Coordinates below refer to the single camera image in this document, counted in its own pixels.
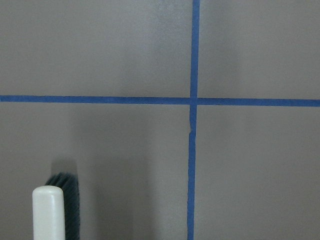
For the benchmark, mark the beige hand brush black bristles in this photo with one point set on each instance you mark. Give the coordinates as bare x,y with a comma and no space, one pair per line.
56,208

